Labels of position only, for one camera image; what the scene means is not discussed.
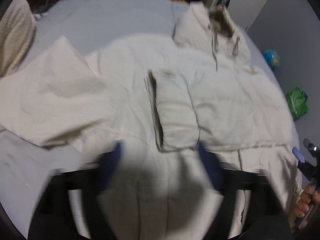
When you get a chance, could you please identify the cream white hooded puffer jacket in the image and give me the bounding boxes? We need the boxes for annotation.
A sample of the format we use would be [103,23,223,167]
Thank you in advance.
[0,2,304,240]

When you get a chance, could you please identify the person's right hand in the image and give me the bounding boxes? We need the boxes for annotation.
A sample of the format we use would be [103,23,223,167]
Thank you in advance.
[294,184,319,218]

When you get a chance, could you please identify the green shopping bag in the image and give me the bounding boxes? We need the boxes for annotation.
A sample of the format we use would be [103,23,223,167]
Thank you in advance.
[285,87,309,121]

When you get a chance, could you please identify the blue desk globe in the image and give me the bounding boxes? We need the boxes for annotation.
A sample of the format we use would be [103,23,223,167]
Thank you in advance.
[261,48,280,72]

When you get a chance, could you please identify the white door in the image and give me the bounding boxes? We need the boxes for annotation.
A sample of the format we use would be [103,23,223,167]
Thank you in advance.
[227,0,267,31]

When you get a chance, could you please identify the cream waffle knit blanket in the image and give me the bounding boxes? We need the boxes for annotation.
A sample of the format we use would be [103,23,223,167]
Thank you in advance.
[1,0,36,77]

